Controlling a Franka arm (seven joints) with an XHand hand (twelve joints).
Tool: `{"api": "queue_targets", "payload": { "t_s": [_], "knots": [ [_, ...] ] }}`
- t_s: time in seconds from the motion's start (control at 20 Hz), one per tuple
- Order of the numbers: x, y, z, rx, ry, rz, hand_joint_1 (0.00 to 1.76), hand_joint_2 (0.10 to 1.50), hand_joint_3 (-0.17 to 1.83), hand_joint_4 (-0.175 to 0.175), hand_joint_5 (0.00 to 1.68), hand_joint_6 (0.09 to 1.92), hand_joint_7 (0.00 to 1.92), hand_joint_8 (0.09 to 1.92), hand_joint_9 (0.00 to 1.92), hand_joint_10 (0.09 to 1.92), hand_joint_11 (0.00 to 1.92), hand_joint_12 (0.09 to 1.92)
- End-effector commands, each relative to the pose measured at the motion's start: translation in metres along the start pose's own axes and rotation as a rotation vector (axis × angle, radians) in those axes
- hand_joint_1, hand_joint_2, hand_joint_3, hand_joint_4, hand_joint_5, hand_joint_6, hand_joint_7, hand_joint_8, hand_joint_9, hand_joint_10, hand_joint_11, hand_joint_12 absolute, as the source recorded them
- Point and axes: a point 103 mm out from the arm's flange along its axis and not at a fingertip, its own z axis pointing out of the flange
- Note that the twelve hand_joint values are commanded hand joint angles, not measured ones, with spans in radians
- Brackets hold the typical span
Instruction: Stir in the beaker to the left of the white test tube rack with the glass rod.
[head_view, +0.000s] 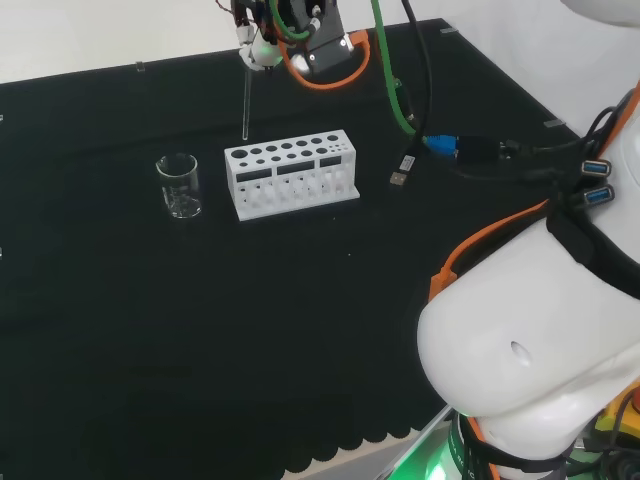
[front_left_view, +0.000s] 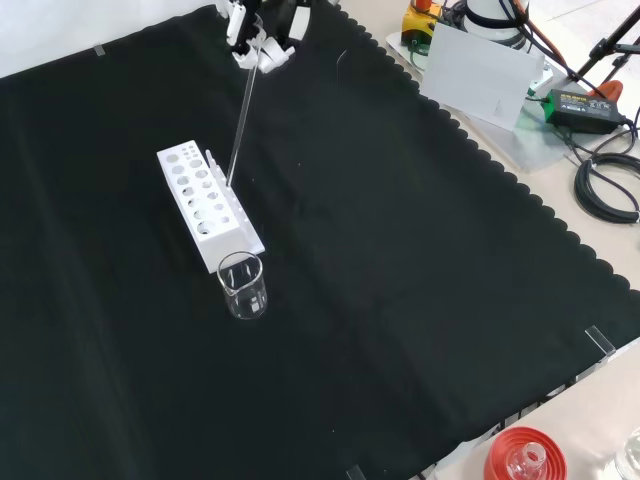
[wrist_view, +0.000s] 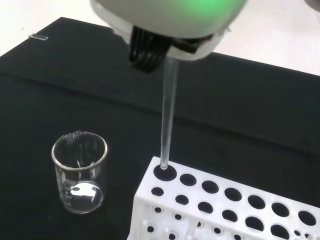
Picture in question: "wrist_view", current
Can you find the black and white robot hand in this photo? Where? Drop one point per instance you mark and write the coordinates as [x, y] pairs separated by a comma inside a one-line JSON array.
[[170, 22]]

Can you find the clear glass beaker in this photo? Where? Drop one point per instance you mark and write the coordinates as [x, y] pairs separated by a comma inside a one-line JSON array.
[[77, 172]]

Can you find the white test tube rack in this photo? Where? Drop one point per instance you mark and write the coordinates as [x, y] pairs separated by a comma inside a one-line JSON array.
[[225, 200]]

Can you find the black bench cloth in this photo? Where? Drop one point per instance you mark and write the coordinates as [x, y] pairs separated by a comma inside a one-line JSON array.
[[75, 100]]

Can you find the small clear plastic strip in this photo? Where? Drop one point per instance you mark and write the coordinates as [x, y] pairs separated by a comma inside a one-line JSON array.
[[38, 37]]

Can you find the grey round object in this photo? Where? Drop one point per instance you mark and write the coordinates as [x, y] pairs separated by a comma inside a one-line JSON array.
[[312, 3]]

